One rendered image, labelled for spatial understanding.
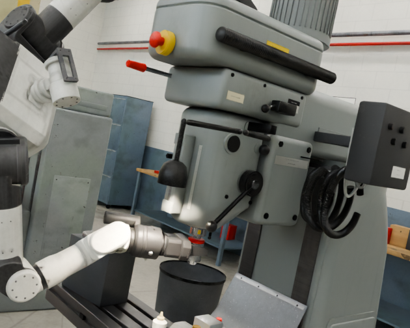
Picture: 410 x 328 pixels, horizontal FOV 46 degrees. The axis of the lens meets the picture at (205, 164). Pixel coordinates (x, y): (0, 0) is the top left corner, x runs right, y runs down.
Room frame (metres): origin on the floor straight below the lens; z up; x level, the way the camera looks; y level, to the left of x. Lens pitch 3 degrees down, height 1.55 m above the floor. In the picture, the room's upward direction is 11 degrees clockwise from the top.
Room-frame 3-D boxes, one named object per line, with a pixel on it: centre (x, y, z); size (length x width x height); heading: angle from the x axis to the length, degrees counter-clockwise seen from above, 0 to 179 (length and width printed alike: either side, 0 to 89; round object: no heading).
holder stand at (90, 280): (1.67, 0.29, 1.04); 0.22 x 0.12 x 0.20; 51
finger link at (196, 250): (1.33, -0.03, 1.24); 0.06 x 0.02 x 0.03; 109
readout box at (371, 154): (1.30, -0.47, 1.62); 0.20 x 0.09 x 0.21; 132
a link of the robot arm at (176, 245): (1.33, 0.07, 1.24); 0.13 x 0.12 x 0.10; 19
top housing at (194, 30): (1.37, -0.03, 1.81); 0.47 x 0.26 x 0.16; 132
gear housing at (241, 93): (1.38, -0.05, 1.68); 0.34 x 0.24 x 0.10; 132
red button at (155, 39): (1.19, 0.17, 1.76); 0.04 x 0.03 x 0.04; 42
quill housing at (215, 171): (1.36, -0.02, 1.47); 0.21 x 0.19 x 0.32; 42
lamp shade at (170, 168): (1.18, 0.07, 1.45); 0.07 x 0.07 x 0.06
